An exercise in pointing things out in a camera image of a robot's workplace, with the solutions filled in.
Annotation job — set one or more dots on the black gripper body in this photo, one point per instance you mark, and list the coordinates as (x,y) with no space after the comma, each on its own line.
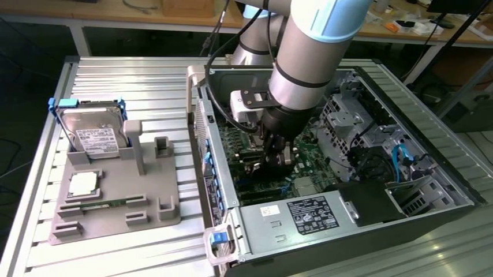
(286,121)

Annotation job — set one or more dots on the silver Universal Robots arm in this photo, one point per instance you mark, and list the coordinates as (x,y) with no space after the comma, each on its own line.
(308,57)

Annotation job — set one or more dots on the green motherboard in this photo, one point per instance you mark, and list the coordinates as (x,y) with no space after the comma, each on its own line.
(312,155)

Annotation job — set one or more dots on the silver chipset heatsink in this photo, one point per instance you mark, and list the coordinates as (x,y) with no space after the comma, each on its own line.
(308,185)

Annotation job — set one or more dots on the metal disk bay cage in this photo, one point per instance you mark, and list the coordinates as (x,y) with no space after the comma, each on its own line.
(358,127)

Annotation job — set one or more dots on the grey power supply unit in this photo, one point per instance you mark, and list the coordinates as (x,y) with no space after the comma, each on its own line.
(269,219)

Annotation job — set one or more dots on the black fan shroud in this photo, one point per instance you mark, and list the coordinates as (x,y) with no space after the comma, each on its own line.
(366,202)

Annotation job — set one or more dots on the blue case latch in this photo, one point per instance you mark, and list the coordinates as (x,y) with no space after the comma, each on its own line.
(218,239)

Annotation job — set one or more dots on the black open PC case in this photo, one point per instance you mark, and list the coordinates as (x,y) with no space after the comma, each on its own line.
(424,121)

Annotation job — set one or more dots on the grey parts rack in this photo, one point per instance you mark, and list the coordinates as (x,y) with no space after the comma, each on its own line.
(123,184)

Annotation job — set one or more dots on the small orange item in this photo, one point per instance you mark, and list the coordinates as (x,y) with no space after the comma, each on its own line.
(392,26)

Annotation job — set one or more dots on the wooden workbench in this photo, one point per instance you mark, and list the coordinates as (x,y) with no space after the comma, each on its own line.
(96,11)
(404,34)

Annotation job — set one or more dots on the hard disk with blue carrier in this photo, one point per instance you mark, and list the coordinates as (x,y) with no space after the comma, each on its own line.
(92,130)

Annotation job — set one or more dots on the green RAM stick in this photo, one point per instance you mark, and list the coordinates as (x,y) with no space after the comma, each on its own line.
(102,203)

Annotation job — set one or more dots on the silver CPU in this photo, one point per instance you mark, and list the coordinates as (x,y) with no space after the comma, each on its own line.
(84,183)

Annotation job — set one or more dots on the black monitor stand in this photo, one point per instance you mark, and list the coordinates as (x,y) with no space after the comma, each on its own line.
(442,20)

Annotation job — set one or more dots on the black slanted pole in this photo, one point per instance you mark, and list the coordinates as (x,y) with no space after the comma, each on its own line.
(464,29)

